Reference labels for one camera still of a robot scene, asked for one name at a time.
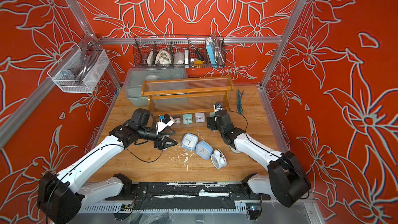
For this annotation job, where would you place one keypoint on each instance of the blue box in basket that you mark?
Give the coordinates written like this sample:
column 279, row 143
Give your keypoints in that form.
column 211, row 51

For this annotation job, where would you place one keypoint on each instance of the lilac square alarm clock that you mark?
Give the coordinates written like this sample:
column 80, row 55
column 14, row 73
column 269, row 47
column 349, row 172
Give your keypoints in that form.
column 200, row 117

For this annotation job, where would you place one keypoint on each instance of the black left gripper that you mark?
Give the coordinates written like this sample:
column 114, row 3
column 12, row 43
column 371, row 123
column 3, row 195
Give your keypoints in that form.
column 162, row 144

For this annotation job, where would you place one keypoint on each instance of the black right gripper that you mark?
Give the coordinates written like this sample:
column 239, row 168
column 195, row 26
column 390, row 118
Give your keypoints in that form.
column 211, row 122

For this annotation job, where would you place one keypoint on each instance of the translucent grey storage bin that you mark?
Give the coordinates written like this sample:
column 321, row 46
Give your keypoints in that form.
column 136, row 76

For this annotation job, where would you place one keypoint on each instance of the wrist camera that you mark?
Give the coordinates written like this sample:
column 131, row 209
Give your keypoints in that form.
column 165, row 121
column 218, row 107

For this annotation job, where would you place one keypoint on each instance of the blue rounded square clock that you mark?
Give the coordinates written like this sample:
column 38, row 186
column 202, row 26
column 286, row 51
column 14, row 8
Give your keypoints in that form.
column 189, row 142

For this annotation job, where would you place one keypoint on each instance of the black wire wall basket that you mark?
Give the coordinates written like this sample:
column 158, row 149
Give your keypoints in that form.
column 177, row 52

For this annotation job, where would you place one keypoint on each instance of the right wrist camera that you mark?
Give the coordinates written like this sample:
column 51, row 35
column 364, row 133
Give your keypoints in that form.
column 218, row 107

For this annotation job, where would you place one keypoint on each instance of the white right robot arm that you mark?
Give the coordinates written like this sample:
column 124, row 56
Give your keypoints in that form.
column 286, row 179

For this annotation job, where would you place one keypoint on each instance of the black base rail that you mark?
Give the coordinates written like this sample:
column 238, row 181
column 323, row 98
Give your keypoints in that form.
column 235, row 191

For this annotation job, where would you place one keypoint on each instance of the white wire wall basket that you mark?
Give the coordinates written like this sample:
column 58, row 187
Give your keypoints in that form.
column 79, row 70

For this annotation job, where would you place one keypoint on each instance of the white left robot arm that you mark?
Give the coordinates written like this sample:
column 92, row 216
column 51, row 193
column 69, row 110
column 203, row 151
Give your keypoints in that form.
column 62, row 195

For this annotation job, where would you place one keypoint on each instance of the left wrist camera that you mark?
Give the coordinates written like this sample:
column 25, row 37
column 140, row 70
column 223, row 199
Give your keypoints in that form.
column 165, row 121

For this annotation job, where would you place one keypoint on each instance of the green cable ties bundle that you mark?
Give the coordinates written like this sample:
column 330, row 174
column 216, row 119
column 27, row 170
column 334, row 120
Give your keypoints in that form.
column 239, row 106

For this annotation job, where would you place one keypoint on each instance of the wooden two-tier shelf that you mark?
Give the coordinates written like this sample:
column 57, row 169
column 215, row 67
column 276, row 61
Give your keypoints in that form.
column 187, row 96

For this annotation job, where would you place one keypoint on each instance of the mint green square clock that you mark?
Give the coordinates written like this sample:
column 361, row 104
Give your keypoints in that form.
column 187, row 118

